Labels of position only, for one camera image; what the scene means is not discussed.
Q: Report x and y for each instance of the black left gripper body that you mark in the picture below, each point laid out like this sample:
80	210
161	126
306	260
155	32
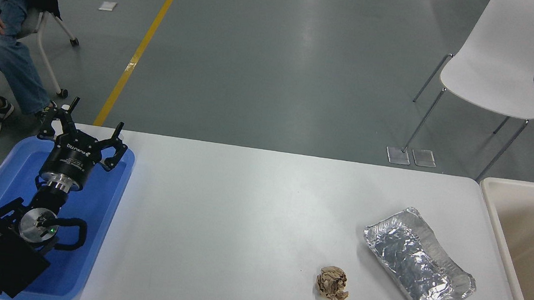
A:
69	162

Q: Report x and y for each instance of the silver foil tray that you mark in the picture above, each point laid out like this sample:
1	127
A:
415	262

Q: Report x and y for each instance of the blue plastic tray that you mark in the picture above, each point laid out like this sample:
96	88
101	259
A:
99	211

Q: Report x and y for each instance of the grey rolling chair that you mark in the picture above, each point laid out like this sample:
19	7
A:
53	40

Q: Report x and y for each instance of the white paper scrap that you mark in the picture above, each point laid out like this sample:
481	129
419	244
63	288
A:
107	6

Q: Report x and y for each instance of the crumpled tan paper ball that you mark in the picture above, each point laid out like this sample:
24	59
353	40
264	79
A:
332	283

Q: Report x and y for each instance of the clear square floor plate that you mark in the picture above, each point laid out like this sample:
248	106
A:
398	156
423	158

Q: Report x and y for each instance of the white chair with metal legs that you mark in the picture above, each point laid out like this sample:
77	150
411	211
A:
497	70

